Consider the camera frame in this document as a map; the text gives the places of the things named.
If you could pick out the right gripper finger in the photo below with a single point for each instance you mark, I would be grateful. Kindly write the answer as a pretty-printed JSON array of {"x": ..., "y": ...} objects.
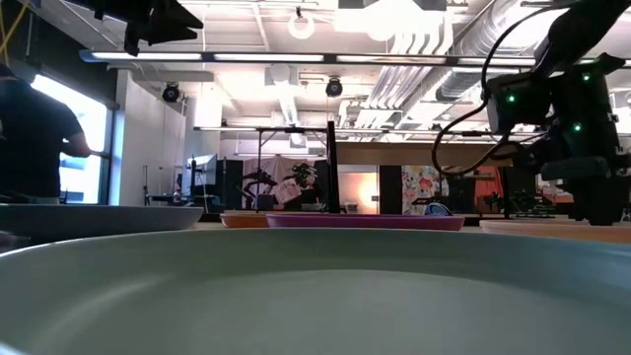
[{"x": 599, "y": 202}]

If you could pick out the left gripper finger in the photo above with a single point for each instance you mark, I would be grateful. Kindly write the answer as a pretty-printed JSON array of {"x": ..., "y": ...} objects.
[
  {"x": 180, "y": 17},
  {"x": 172, "y": 35}
]

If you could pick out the cream plate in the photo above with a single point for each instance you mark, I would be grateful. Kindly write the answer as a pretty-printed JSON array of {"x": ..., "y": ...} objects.
[{"x": 532, "y": 234}]

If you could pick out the terracotta orange plate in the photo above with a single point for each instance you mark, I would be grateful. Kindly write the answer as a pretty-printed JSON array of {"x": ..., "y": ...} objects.
[{"x": 244, "y": 220}]

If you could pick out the blue plate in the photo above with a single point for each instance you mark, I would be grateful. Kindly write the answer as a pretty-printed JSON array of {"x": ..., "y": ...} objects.
[{"x": 98, "y": 222}]

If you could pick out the purple plate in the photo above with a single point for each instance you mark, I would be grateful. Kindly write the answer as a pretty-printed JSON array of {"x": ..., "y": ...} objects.
[{"x": 365, "y": 222}]

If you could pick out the sage green plate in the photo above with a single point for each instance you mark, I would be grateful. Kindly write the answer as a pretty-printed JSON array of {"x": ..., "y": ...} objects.
[{"x": 315, "y": 305}]

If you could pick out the black idle robot arm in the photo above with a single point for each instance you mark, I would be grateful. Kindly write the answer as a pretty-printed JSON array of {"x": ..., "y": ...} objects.
[{"x": 259, "y": 180}]

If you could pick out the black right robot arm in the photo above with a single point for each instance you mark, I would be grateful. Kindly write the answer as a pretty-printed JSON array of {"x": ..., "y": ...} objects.
[{"x": 581, "y": 29}]

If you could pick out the black ceiling spotlight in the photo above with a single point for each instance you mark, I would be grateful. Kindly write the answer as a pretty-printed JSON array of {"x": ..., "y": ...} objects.
[
  {"x": 171, "y": 92},
  {"x": 333, "y": 87}
]

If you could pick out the black overhead light bar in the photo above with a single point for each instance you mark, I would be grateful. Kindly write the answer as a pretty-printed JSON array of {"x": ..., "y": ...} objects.
[{"x": 266, "y": 57}]

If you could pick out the bright window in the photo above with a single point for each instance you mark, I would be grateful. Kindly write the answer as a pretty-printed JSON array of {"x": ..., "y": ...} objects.
[{"x": 89, "y": 128}]

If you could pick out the small grey monitor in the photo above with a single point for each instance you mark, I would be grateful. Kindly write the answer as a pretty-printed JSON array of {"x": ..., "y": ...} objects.
[{"x": 204, "y": 170}]

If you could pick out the black cabinet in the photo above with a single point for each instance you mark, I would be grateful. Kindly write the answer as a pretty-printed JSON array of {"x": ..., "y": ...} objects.
[{"x": 231, "y": 185}]

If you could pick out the blue round object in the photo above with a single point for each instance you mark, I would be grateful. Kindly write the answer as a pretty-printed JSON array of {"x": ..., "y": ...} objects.
[{"x": 438, "y": 210}]

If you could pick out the person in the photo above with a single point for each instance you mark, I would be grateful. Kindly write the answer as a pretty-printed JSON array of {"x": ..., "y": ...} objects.
[{"x": 29, "y": 138}]

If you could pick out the floral patterned panel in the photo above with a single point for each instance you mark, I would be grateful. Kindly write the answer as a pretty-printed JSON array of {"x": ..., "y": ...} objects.
[{"x": 419, "y": 187}]

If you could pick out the white paper bag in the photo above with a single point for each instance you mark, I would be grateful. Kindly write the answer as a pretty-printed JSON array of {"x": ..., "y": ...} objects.
[{"x": 288, "y": 192}]

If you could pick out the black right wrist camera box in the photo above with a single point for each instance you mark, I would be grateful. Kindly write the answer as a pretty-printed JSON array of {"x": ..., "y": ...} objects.
[{"x": 522, "y": 106}]

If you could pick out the silver ventilation duct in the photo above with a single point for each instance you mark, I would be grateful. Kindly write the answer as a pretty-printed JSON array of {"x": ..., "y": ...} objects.
[{"x": 463, "y": 84}]

